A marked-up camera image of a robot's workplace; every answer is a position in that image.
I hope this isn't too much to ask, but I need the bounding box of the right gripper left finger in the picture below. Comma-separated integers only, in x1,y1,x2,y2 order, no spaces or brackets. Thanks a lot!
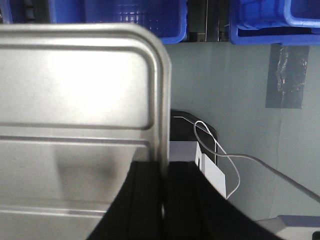
87,161,163,240

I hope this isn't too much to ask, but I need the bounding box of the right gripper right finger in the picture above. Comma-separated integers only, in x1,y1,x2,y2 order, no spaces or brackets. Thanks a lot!
164,161,278,240

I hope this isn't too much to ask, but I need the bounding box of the silver ribbed metal tray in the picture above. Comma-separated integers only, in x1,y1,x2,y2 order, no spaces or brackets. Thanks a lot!
0,23,172,240

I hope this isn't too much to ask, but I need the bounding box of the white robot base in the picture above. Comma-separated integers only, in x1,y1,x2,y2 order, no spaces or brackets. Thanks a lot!
169,141,227,199

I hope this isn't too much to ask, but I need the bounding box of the grey floor tape patch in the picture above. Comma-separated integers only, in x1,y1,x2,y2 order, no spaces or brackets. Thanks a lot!
265,44,310,109

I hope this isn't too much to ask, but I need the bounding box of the blue bin lower centre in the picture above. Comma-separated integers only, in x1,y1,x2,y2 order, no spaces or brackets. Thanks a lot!
48,0,188,45

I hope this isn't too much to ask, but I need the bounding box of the blue bin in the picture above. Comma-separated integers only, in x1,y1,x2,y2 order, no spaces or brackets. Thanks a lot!
48,0,188,45
229,0,320,46

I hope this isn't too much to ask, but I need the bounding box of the blue bin lower right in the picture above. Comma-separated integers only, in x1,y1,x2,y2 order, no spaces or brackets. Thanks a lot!
229,0,320,46

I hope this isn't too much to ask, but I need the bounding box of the white thin cable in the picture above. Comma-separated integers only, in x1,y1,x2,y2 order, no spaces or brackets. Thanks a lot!
172,115,320,204

